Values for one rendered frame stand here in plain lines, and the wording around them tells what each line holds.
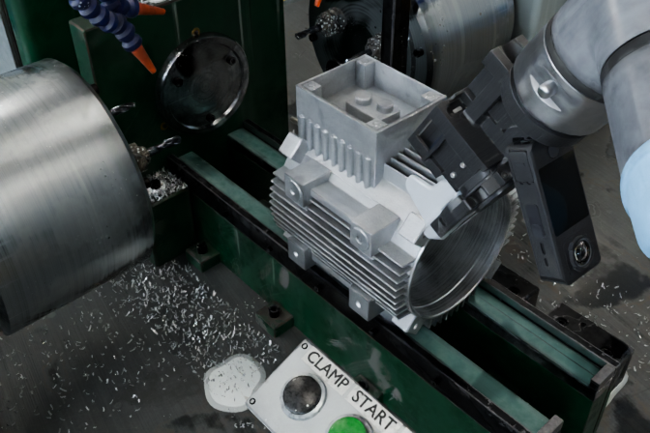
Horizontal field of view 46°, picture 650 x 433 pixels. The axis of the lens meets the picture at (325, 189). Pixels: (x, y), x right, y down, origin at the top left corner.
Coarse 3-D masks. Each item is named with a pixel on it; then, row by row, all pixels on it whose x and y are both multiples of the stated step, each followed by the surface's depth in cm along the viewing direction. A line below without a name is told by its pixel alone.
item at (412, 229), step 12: (288, 132) 81; (288, 144) 80; (300, 144) 80; (288, 156) 80; (300, 156) 81; (408, 216) 70; (420, 216) 70; (408, 228) 70; (420, 228) 69; (408, 240) 70; (420, 240) 70; (396, 324) 78; (408, 324) 77; (420, 324) 78
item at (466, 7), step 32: (352, 0) 105; (416, 0) 97; (448, 0) 100; (480, 0) 103; (512, 0) 109; (320, 32) 108; (352, 32) 108; (416, 32) 99; (448, 32) 100; (480, 32) 104; (512, 32) 112; (320, 64) 117; (416, 64) 101; (448, 64) 102; (480, 64) 108; (448, 96) 110
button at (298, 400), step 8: (304, 376) 58; (288, 384) 58; (296, 384) 57; (304, 384) 57; (312, 384) 57; (288, 392) 57; (296, 392) 57; (304, 392) 57; (312, 392) 57; (320, 392) 57; (288, 400) 57; (296, 400) 57; (304, 400) 56; (312, 400) 56; (288, 408) 57; (296, 408) 56; (304, 408) 56; (312, 408) 56
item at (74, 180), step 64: (64, 64) 78; (0, 128) 70; (64, 128) 72; (0, 192) 68; (64, 192) 71; (128, 192) 75; (0, 256) 68; (64, 256) 73; (128, 256) 79; (0, 320) 74
